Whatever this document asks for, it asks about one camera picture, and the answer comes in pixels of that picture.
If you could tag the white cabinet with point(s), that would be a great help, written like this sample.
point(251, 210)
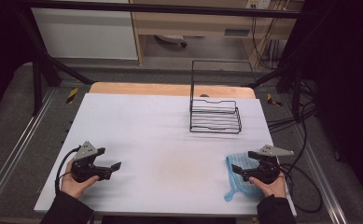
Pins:
point(82, 34)

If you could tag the black curtain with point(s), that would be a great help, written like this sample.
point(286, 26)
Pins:
point(2, 46)
point(347, 77)

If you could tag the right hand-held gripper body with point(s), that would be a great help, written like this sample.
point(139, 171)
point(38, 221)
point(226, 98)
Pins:
point(268, 171)

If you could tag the aluminium floor rail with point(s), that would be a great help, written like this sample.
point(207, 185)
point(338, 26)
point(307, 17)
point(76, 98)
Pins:
point(17, 146)
point(322, 174)

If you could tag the person's right hand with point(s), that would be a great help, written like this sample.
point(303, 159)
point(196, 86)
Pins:
point(275, 189)

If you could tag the light blue cloth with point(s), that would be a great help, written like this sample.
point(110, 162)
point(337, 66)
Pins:
point(236, 185)

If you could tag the yellow black floor tape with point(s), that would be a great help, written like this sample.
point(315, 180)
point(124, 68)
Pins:
point(272, 100)
point(72, 95)

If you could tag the light wooden desk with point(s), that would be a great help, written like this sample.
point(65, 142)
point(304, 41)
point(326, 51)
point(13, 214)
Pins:
point(201, 25)

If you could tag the white power strip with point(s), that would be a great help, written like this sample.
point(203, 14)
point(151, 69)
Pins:
point(258, 3)

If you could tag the person's left hand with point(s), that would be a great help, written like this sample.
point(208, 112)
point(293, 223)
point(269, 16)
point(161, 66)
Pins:
point(72, 186)

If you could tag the wooden table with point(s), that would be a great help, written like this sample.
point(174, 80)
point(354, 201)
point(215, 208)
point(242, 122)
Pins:
point(157, 89)

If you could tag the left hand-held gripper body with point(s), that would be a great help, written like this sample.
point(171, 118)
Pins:
point(84, 169)

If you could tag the white object with caster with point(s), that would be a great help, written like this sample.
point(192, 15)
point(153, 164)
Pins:
point(171, 39)

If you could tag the black metal frame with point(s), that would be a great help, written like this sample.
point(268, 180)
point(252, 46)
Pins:
point(157, 7)

